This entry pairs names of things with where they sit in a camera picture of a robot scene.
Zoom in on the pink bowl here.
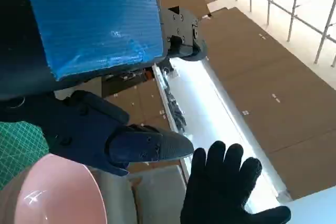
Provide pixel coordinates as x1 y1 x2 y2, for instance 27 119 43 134
0 153 108 224

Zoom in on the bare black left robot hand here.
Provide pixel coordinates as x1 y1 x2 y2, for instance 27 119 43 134
0 0 208 177

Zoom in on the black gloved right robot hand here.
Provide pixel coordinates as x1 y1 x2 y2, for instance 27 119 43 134
180 140 292 224

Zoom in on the green cutting mat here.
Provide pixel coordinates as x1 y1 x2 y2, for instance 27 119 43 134
0 121 50 183

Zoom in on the white metal scaffold rack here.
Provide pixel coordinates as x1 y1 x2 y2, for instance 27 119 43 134
223 0 336 67

